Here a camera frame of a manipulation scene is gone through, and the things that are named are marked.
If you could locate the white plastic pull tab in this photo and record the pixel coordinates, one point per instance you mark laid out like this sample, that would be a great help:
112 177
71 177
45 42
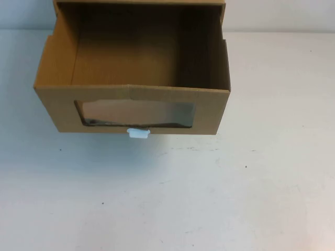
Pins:
138 134

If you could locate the open-top cardboard drawer with window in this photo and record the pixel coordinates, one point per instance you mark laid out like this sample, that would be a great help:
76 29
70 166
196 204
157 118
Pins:
62 109

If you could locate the cardboard shoe box outer sleeve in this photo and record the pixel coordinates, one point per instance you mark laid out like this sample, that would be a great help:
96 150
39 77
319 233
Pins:
223 18

